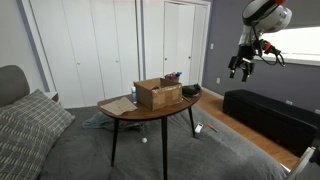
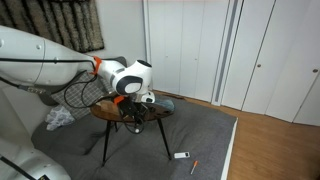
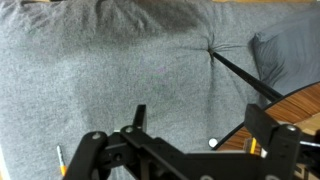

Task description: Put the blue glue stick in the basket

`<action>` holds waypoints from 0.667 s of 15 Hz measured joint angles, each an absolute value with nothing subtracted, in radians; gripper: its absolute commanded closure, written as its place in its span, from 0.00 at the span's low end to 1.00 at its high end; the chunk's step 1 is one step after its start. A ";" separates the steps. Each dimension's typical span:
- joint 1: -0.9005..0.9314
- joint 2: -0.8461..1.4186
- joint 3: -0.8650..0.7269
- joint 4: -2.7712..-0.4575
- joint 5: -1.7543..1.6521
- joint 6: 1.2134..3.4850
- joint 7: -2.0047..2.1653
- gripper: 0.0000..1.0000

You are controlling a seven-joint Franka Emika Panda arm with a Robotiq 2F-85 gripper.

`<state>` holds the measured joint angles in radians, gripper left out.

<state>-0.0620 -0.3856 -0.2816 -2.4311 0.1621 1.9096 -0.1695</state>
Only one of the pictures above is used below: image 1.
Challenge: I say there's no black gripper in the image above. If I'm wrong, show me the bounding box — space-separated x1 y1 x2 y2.
228 44 257 83

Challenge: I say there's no black storage bench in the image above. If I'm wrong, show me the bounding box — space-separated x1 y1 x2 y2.
222 88 320 158

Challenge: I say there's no black case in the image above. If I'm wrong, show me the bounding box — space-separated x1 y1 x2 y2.
181 83 203 98

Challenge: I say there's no white remote control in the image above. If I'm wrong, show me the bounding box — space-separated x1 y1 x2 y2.
194 122 204 134

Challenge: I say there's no pink cup of pens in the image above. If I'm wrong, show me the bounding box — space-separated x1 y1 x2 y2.
164 71 183 83

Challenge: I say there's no white framed window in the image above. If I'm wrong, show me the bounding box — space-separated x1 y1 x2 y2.
256 25 320 67

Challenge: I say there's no white bifold closet door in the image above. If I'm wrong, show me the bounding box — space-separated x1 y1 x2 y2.
143 0 212 86
29 0 140 109

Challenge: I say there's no brown cardboard box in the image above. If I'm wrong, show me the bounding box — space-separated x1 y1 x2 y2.
133 77 184 112

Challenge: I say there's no grey bed blanket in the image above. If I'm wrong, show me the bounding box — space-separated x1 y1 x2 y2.
36 104 289 180

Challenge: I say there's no round wooden side table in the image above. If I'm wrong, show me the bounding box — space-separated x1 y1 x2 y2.
97 87 203 180

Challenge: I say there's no flat brown cardboard sheet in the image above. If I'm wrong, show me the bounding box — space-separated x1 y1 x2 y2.
99 96 139 116

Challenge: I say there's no crumpled blue cloth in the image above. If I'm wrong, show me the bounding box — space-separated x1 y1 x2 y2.
81 111 145 132

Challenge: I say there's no white wooden nightstand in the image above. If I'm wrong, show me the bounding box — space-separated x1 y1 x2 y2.
44 91 60 104

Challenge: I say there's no grey plaid pillow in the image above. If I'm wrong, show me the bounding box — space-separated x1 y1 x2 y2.
0 88 76 149

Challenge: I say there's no grey upholstered headboard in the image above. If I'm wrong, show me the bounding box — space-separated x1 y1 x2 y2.
0 64 31 108

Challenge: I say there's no grey dash patterned pillow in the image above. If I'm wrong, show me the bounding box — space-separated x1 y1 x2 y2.
0 111 56 180

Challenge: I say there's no wrist camera with orange mount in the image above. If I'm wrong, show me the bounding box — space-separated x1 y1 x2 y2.
254 39 283 56

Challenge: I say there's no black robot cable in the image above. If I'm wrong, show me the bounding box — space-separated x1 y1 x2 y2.
251 24 287 68

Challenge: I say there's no orange handled screwdriver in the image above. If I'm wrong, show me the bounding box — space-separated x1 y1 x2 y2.
206 123 220 134

